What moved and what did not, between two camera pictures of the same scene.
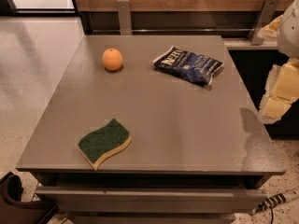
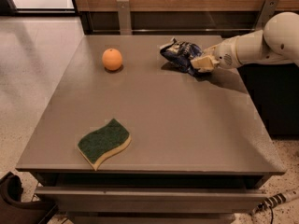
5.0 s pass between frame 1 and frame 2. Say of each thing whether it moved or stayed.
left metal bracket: stayed
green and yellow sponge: stayed
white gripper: moved
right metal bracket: stayed
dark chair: stayed
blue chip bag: moved
